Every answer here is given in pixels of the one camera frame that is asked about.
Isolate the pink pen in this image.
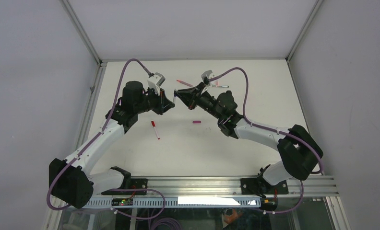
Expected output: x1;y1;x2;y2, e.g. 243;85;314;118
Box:
176;80;193;87

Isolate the white slotted cable duct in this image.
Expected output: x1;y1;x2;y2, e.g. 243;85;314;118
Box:
83;196;261;209

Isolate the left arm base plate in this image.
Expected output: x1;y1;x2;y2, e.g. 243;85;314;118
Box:
101;178;148;196

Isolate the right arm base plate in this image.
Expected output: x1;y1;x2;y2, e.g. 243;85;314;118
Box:
240;177;289;196

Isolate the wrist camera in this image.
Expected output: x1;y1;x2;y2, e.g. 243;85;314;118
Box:
201;70;213;93
147;72;166;95

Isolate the white pen red tip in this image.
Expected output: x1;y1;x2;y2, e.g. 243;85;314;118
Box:
153;126;160;140

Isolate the black green tipped pen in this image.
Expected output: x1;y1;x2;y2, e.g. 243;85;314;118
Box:
211;85;229;88

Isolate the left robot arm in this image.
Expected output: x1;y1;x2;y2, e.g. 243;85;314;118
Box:
47;80;175;208

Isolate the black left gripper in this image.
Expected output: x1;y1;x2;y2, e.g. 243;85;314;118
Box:
134;84;174;114

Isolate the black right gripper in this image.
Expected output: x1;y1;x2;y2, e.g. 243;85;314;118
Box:
175;84;223;122

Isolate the small circuit board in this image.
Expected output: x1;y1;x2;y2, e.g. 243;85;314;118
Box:
111;198;133;207

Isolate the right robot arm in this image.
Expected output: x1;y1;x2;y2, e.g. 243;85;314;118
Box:
174;83;323;197

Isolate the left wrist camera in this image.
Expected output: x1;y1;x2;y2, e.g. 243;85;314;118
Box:
147;72;166;95

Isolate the aluminium frame rail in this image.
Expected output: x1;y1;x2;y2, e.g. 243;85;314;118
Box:
132;175;340;198

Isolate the orange object below table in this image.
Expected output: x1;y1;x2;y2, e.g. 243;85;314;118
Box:
222;208;243;225

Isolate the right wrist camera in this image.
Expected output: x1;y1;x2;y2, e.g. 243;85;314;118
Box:
201;70;213;93

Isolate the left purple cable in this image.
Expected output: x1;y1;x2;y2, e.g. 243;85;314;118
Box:
46;58;183;230

